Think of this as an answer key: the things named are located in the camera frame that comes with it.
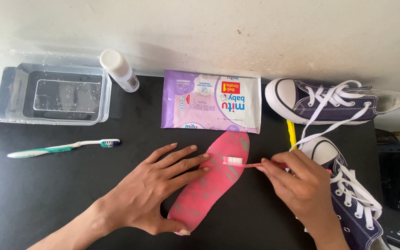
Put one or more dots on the person's left hand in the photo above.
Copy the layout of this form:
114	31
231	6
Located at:
144	194

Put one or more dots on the person's right hand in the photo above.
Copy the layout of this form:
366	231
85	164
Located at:
299	189

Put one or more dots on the person's right fingers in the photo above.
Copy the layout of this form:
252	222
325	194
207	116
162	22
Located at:
276	170

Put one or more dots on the pink toothbrush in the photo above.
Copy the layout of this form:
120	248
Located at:
241	162

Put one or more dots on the pink shoe insole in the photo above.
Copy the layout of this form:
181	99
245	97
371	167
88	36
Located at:
217	177

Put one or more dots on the yellow stick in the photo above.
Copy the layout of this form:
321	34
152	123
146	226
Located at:
291	133

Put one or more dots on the navy canvas sneaker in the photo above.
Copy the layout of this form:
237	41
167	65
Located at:
356	208
328	100

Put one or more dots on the purple wet wipes pack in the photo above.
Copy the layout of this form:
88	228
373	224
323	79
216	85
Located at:
212	101

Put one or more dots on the dark shelf with items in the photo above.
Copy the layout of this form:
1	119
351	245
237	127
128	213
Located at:
399	173

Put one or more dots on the white plastic bottle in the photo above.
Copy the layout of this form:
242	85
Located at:
120	71

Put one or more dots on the green and white toothbrush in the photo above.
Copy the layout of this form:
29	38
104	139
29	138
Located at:
61	148

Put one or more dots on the clear plastic water container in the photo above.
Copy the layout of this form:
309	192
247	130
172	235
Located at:
47	88

